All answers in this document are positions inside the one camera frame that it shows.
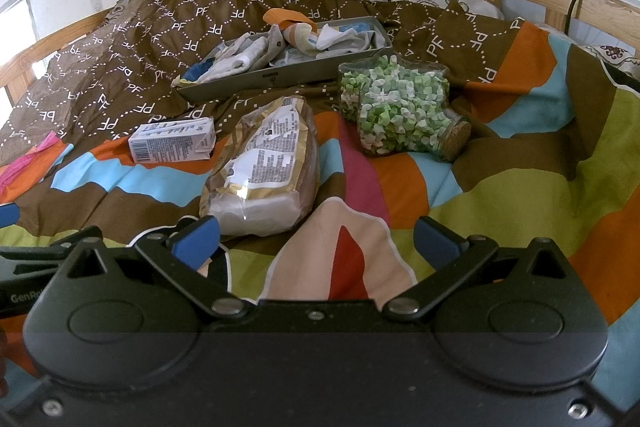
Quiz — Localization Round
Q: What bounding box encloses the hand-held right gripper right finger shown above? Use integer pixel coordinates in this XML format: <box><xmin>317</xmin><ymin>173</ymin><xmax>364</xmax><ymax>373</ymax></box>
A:
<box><xmin>382</xmin><ymin>215</ymin><xmax>583</xmax><ymax>322</ymax></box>

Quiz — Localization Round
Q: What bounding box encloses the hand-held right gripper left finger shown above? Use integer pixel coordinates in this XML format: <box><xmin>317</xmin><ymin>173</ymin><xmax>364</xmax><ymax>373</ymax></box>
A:
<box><xmin>50</xmin><ymin>215</ymin><xmax>251</xmax><ymax>320</ymax></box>

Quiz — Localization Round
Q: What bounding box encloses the white sock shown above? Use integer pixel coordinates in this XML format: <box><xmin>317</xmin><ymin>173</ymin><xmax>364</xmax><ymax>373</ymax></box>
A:
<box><xmin>315</xmin><ymin>27</ymin><xmax>361</xmax><ymax>56</ymax></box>
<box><xmin>197</xmin><ymin>38</ymin><xmax>273</xmax><ymax>82</ymax></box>

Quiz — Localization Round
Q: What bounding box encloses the grey tray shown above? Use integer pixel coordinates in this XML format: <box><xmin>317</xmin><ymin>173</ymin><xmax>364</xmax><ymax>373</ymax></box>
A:
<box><xmin>172</xmin><ymin>16</ymin><xmax>396</xmax><ymax>105</ymax></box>

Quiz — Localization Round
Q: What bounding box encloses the taupe grey sock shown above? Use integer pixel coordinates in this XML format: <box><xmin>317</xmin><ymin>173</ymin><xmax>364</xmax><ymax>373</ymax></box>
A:
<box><xmin>265</xmin><ymin>27</ymin><xmax>289</xmax><ymax>60</ymax></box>

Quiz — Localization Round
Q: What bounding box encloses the peach blue striped sock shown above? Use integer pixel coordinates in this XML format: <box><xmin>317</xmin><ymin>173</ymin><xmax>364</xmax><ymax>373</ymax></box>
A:
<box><xmin>262</xmin><ymin>7</ymin><xmax>321</xmax><ymax>58</ymax></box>

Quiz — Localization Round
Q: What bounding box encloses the pink yellow cloth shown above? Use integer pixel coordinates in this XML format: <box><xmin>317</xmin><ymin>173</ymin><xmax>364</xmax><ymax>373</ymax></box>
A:
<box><xmin>0</xmin><ymin>132</ymin><xmax>62</xmax><ymax>188</ymax></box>

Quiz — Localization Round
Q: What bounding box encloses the colourful striped bed sheet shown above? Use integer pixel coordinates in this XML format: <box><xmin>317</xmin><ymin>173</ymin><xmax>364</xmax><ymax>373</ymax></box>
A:
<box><xmin>0</xmin><ymin>19</ymin><xmax>640</xmax><ymax>358</ymax></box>

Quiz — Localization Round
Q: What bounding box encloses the bagged bread loaf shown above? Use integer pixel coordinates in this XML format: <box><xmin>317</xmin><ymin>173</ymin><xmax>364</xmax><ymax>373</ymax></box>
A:
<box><xmin>200</xmin><ymin>96</ymin><xmax>321</xmax><ymax>238</ymax></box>

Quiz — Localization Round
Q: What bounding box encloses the white milk carton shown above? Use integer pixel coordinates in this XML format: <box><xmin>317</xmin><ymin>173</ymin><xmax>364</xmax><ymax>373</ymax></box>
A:
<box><xmin>128</xmin><ymin>117</ymin><xmax>217</xmax><ymax>165</ymax></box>

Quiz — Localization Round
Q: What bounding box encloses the glass jar of paper stars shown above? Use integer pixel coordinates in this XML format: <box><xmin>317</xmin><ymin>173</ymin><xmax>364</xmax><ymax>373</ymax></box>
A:
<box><xmin>337</xmin><ymin>52</ymin><xmax>473</xmax><ymax>164</ymax></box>

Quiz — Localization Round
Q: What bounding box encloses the brown printed blanket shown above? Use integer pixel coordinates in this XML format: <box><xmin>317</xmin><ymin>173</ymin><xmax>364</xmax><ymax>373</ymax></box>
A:
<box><xmin>0</xmin><ymin>0</ymin><xmax>531</xmax><ymax>168</ymax></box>

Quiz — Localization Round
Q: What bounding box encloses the window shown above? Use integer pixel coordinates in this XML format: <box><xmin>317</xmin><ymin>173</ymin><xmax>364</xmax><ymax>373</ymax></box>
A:
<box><xmin>0</xmin><ymin>0</ymin><xmax>38</xmax><ymax>40</ymax></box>

